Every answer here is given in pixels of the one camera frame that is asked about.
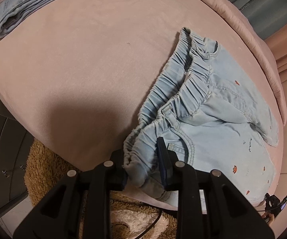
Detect light blue strawberry denim pants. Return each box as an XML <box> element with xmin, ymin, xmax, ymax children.
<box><xmin>124</xmin><ymin>27</ymin><xmax>279</xmax><ymax>206</ymax></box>

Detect grey drawer cabinet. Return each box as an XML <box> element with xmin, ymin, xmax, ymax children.
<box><xmin>0</xmin><ymin>116</ymin><xmax>34</xmax><ymax>216</ymax></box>

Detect pink bed sheet mattress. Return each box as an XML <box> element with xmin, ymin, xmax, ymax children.
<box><xmin>0</xmin><ymin>0</ymin><xmax>286</xmax><ymax>211</ymax></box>

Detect pink quilted duvet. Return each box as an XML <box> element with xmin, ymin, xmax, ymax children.
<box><xmin>201</xmin><ymin>0</ymin><xmax>287</xmax><ymax>125</ymax></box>

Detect black cable on rug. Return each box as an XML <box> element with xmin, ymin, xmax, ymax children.
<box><xmin>132</xmin><ymin>210</ymin><xmax>163</xmax><ymax>239</ymax></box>

